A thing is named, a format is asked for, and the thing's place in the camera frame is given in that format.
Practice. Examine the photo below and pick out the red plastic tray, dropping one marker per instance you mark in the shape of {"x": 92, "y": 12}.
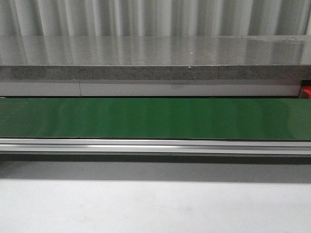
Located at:
{"x": 306, "y": 89}

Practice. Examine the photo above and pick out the white pleated curtain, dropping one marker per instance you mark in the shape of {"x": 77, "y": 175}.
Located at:
{"x": 155, "y": 17}

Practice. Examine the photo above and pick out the green conveyor belt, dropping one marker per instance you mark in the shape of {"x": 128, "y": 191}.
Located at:
{"x": 156, "y": 118}

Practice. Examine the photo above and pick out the grey granite counter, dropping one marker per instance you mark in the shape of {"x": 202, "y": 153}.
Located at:
{"x": 154, "y": 66}

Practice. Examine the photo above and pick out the aluminium conveyor rail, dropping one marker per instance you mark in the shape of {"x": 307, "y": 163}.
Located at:
{"x": 133, "y": 146}

